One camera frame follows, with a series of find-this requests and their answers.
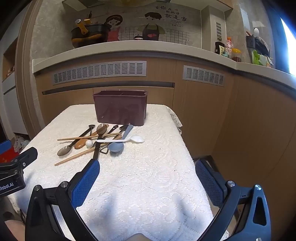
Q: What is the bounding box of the black-handled metal spoon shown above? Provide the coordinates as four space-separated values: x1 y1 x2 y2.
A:
57 125 96 156
92 123 110 160

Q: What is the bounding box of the short grey vent grille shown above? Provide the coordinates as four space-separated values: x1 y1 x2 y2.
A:
183 65 226 87

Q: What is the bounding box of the green packet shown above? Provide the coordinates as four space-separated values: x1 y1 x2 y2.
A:
252 50 274 68

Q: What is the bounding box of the wooden chopstick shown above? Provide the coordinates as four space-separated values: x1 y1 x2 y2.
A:
57 133 122 141
55 136 123 166

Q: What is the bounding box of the maroon utensil holder box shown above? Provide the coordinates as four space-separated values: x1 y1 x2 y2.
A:
93 90 149 126

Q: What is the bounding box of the blue spoon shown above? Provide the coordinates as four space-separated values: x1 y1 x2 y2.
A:
108 124 134 153

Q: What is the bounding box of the jar with yellow lid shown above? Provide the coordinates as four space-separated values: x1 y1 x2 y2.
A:
232 48 242 63

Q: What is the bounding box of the black and yellow pot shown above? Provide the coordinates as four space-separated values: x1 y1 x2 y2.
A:
70 23 104 49

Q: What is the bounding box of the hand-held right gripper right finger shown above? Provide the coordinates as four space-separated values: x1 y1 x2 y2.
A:
195 159 271 241

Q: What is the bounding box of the long grey vent grille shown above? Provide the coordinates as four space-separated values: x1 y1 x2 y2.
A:
53 61 147 85

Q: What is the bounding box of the red box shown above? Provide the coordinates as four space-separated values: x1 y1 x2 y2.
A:
0 148 18 163

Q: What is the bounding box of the cartoon wall poster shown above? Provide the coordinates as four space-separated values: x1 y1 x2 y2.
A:
104 5 201 43

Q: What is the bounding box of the white plastic spoon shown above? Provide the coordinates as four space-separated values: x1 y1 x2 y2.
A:
96 135 145 143

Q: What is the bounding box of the bright window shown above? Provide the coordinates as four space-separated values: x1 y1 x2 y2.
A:
280 17 296 75

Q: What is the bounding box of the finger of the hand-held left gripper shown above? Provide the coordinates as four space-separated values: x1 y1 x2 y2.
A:
14 147 38 168
0 140 12 154

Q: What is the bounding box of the yellow-handled kitchen utensil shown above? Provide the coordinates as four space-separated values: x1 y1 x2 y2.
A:
74 18 93 35

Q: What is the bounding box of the white shelf unit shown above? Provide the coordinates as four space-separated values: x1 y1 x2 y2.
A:
1 38 28 136

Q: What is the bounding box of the grey utensil rack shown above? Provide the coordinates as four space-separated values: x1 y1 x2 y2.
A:
246 35 270 56

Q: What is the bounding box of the crumpled printed bag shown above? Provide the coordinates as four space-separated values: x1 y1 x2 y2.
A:
14 136 31 154

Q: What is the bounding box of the white lace tablecloth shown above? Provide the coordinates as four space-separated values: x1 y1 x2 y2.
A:
9 103 229 241

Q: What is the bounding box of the wooden spoon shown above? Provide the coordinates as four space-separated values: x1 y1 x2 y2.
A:
73 125 110 150

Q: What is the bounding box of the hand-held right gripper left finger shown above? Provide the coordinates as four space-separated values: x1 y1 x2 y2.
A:
25 159 100 241

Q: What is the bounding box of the black-handled peeler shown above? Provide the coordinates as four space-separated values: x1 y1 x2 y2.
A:
99 125 119 155

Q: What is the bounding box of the beige kitchen countertop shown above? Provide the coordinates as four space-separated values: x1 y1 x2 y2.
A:
32 40 296 82

